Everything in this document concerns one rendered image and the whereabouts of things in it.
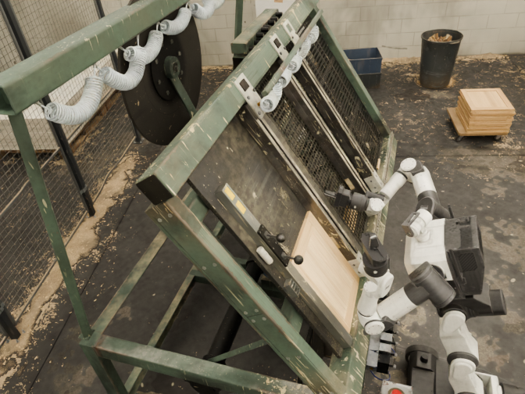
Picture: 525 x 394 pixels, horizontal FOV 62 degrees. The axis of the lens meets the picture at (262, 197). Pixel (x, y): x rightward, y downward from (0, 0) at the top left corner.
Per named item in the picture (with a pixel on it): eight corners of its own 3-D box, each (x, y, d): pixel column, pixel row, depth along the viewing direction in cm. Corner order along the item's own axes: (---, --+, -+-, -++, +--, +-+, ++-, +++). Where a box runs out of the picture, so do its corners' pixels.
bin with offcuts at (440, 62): (458, 90, 578) (468, 41, 538) (417, 91, 585) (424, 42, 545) (449, 74, 618) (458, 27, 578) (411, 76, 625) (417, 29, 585)
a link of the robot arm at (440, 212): (444, 198, 208) (451, 220, 199) (427, 207, 214) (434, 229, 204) (430, 187, 203) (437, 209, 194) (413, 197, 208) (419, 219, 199)
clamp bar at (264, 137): (355, 281, 228) (399, 270, 214) (216, 93, 184) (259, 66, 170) (358, 266, 235) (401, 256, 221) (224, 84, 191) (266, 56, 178)
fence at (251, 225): (343, 348, 198) (351, 347, 196) (214, 194, 163) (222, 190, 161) (344, 338, 202) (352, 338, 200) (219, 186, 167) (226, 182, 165)
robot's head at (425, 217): (435, 226, 183) (430, 210, 179) (422, 242, 179) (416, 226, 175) (421, 223, 188) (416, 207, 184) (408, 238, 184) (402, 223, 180)
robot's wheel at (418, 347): (414, 364, 287) (444, 360, 275) (414, 371, 283) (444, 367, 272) (399, 345, 280) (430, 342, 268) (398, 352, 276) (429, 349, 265)
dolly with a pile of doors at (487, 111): (507, 143, 471) (517, 109, 446) (455, 144, 478) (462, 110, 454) (490, 116, 519) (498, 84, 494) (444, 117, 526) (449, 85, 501)
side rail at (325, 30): (376, 141, 339) (389, 135, 333) (299, 15, 299) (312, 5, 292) (377, 135, 345) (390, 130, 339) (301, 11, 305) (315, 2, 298)
